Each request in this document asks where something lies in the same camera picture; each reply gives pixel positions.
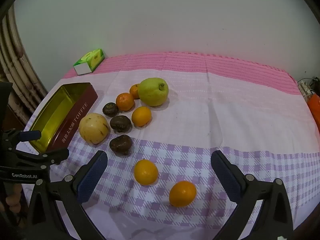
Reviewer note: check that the pink and purple checked tablecloth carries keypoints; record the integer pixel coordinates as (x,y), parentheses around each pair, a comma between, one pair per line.
(225,120)

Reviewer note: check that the dimpled mandarin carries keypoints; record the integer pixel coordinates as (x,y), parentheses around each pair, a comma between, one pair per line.
(125,101)
(134,91)

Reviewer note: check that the smooth orange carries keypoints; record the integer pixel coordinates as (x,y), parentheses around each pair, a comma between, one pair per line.
(146,172)
(182,193)
(141,116)

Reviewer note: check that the yellow speckled pear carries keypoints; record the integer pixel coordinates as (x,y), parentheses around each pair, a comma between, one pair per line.
(94,128)

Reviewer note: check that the dark brown water chestnut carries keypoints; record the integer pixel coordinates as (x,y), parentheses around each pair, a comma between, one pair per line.
(110,109)
(120,123)
(121,144)

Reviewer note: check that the orange plastic object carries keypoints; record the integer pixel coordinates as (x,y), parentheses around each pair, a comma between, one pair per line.
(315,107)

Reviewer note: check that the rattan chair frame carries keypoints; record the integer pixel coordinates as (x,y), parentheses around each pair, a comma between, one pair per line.
(17,62)

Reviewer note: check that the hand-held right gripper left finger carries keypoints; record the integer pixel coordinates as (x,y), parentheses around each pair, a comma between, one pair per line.
(91,177)

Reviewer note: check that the green tissue box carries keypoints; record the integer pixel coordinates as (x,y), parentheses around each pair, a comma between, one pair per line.
(90,60)

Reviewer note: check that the person's left hand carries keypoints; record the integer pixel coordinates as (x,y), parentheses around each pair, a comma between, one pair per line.
(13,197)

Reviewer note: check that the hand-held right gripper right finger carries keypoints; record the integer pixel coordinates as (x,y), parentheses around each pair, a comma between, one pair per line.
(225,177)

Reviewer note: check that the maroon rectangular candy tin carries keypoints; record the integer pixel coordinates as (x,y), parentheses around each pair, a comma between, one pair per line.
(53,115)

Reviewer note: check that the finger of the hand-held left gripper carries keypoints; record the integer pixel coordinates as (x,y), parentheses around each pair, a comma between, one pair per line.
(30,135)
(42,158)

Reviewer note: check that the large green pear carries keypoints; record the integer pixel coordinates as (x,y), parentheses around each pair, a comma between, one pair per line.
(153,91)

